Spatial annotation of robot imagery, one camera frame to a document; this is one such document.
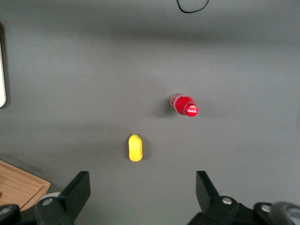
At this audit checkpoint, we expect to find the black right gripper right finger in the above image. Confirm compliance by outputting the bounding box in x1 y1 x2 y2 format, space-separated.
187 170 241 225

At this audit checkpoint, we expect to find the red cola bottle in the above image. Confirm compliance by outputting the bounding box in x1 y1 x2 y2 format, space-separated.
169 92 199 119

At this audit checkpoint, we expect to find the wooden drawer cabinet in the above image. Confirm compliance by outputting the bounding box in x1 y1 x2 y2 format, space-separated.
0 159 51 211

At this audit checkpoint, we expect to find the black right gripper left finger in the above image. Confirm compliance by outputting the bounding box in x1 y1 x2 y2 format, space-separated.
34 171 91 225

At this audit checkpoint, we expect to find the thin black looped cable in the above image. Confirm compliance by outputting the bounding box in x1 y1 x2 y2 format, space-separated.
176 0 210 14

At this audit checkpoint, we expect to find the yellow lemon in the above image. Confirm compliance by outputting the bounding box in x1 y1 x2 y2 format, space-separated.
128 133 144 162

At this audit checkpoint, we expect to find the white rectangular tray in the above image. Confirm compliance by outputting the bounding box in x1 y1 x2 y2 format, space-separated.
0 25 7 109

